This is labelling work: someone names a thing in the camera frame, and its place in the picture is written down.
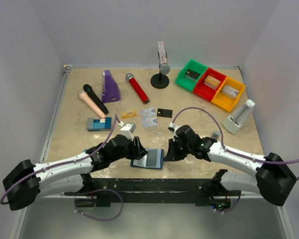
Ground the black VIP card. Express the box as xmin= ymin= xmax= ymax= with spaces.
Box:
xmin=157 ymin=108 xmax=173 ymax=119

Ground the yellow storage bin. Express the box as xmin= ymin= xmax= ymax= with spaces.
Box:
xmin=211 ymin=77 xmax=246 ymax=112

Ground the gold VIP card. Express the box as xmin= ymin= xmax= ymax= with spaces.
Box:
xmin=121 ymin=109 xmax=137 ymax=120

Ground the black microphone stand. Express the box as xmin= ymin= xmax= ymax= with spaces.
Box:
xmin=150 ymin=73 xmax=169 ymax=89

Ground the pink microphone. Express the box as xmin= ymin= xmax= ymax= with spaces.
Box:
xmin=77 ymin=90 xmax=106 ymax=119

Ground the red storage bin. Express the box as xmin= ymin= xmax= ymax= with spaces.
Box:
xmin=193 ymin=68 xmax=226 ymax=102

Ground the aluminium frame rail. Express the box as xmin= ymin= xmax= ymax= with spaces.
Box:
xmin=38 ymin=65 xmax=73 ymax=163
xmin=21 ymin=177 xmax=285 ymax=200

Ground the aluminium front frame rail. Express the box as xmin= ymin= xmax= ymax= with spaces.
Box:
xmin=21 ymin=177 xmax=285 ymax=200

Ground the dark card in green bin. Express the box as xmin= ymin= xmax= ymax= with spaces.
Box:
xmin=185 ymin=69 xmax=200 ymax=82

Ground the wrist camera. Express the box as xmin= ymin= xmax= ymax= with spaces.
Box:
xmin=119 ymin=121 xmax=137 ymax=140
xmin=168 ymin=122 xmax=180 ymax=141

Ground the white grey metronome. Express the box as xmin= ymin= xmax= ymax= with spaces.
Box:
xmin=222 ymin=100 xmax=255 ymax=135

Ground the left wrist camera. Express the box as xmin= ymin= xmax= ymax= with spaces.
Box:
xmin=119 ymin=121 xmax=137 ymax=140

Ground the silver white credit card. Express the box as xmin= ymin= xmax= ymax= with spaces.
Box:
xmin=140 ymin=107 xmax=156 ymax=119

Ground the blue grey brick block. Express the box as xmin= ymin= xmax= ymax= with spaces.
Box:
xmin=86 ymin=117 xmax=112 ymax=131

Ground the white card in yellow bin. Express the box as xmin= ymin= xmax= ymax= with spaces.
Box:
xmin=222 ymin=85 xmax=240 ymax=99

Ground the glitter microphone on stand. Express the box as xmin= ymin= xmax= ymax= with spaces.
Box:
xmin=157 ymin=41 xmax=170 ymax=75

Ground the purple metronome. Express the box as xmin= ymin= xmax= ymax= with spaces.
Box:
xmin=102 ymin=70 xmax=121 ymax=103

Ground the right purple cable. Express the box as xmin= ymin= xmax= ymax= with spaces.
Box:
xmin=169 ymin=107 xmax=299 ymax=214

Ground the black microphone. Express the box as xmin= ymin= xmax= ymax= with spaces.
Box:
xmin=83 ymin=84 xmax=109 ymax=115

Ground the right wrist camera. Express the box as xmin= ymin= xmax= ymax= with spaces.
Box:
xmin=168 ymin=122 xmax=180 ymax=141

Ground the aluminium left frame rail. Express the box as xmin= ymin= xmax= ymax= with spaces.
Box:
xmin=38 ymin=65 xmax=73 ymax=163

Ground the blue leather card holder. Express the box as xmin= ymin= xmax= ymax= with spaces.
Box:
xmin=130 ymin=148 xmax=164 ymax=169

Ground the green storage bin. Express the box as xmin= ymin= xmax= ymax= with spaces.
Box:
xmin=175 ymin=59 xmax=208 ymax=92

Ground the red microphone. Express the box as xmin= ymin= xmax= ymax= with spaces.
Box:
xmin=126 ymin=73 xmax=150 ymax=104

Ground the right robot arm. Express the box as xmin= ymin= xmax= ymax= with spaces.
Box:
xmin=165 ymin=123 xmax=297 ymax=206

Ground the tan card in red bin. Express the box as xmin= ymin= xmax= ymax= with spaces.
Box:
xmin=204 ymin=76 xmax=221 ymax=90

